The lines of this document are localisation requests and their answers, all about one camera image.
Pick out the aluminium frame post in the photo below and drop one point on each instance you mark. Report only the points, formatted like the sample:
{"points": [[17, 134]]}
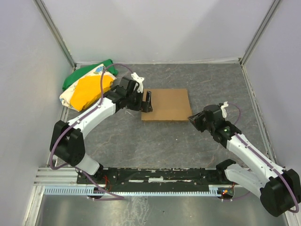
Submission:
{"points": [[41, 6], [260, 31]]}

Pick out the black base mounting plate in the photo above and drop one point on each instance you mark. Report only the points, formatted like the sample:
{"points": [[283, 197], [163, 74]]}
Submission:
{"points": [[160, 179]]}

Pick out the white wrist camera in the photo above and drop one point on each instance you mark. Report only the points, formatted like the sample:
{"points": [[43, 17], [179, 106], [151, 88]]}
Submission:
{"points": [[223, 107], [139, 82]]}

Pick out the right aluminium frame post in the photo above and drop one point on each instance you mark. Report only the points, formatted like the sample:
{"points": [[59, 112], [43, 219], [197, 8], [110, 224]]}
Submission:
{"points": [[260, 31]]}

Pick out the left aluminium frame post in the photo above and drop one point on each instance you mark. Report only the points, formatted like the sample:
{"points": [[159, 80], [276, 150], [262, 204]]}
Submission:
{"points": [[41, 6]]}

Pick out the brown cardboard box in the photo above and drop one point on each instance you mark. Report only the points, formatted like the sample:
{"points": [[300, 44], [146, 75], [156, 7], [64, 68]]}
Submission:
{"points": [[168, 105]]}

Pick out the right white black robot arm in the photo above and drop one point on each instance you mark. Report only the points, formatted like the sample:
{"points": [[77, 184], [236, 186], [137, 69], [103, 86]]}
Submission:
{"points": [[279, 190]]}

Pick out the aluminium front rail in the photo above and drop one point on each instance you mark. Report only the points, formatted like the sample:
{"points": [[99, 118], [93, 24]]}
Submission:
{"points": [[54, 175]]}

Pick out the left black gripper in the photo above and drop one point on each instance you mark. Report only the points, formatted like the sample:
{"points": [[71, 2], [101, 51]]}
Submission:
{"points": [[143, 102]]}

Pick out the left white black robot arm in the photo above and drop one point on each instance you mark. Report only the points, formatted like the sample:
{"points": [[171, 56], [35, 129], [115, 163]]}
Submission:
{"points": [[67, 141]]}

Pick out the yellow white patterned cloth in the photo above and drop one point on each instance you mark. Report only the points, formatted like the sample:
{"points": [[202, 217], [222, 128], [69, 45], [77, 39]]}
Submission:
{"points": [[83, 86]]}

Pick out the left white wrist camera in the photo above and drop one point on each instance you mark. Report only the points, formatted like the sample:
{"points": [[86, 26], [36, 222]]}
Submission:
{"points": [[139, 82]]}

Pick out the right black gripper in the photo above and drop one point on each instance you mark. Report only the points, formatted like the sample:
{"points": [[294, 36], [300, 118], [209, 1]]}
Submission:
{"points": [[199, 121]]}

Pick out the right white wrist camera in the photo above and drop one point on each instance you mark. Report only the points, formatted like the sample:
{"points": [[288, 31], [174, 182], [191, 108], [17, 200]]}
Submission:
{"points": [[223, 107]]}

